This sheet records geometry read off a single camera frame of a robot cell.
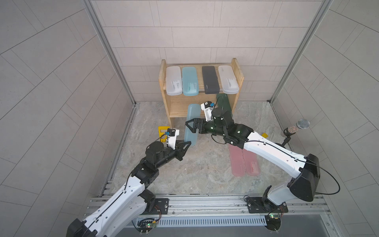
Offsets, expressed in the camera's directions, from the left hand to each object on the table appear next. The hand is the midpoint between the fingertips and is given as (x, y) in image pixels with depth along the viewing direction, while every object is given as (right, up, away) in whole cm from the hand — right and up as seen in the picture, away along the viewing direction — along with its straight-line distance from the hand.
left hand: (191, 142), depth 72 cm
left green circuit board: (-20, -36, -6) cm, 41 cm away
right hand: (0, +9, -1) cm, 9 cm away
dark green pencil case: (+18, +21, +15) cm, 31 cm away
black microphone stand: (+52, 0, +7) cm, 53 cm away
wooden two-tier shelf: (-9, +19, +16) cm, 26 cm away
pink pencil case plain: (+27, -14, +15) cm, 34 cm away
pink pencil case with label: (+34, -14, +13) cm, 39 cm away
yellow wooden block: (+49, 0, +27) cm, 56 cm away
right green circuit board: (+39, -37, -3) cm, 53 cm away
